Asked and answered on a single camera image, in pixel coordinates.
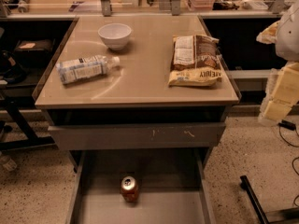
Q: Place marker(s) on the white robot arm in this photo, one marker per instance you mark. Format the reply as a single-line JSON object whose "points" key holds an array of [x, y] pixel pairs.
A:
{"points": [[287, 45]]}

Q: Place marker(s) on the clear plastic water bottle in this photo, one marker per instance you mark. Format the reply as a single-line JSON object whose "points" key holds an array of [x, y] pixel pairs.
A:
{"points": [[83, 68]]}

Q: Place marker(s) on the open middle drawer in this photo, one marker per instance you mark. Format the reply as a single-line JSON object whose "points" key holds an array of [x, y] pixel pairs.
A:
{"points": [[172, 188]]}

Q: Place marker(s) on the brown yellow chip bag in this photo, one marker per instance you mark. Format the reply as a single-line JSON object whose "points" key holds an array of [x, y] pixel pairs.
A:
{"points": [[195, 61]]}

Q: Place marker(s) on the black metal floor bar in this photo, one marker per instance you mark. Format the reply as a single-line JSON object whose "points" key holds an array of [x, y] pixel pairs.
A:
{"points": [[284, 216]]}

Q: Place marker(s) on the black side table frame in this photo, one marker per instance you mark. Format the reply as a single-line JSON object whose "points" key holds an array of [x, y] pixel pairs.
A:
{"points": [[32, 140]]}

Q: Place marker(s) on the white ceramic bowl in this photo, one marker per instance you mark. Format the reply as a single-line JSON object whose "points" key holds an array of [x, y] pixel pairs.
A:
{"points": [[115, 35]]}

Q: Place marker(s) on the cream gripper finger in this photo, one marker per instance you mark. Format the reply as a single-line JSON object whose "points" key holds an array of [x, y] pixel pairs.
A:
{"points": [[281, 94], [269, 34]]}

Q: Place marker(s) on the grey drawer cabinet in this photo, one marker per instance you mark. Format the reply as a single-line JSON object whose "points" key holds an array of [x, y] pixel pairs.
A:
{"points": [[134, 107]]}

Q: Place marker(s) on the red coke can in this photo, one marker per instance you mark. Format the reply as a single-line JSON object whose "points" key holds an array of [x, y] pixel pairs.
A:
{"points": [[129, 189]]}

